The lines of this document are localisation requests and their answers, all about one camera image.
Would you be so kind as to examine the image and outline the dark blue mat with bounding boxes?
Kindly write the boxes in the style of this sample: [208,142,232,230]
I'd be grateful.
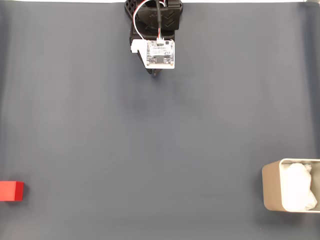
[0,1,320,240]

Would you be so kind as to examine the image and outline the red cube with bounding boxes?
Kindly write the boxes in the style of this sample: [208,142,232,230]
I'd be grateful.
[0,180,25,202]

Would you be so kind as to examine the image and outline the white looped servo wire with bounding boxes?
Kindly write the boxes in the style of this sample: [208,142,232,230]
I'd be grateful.
[133,0,167,41]

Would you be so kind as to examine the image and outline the beige metal box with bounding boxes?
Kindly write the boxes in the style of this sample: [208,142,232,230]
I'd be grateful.
[261,158,320,213]

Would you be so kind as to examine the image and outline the black camera cable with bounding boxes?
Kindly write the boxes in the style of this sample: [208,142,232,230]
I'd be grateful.
[154,0,163,39]

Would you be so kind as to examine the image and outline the white wrist camera board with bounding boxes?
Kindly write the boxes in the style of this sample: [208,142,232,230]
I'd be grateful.
[129,38,176,70]

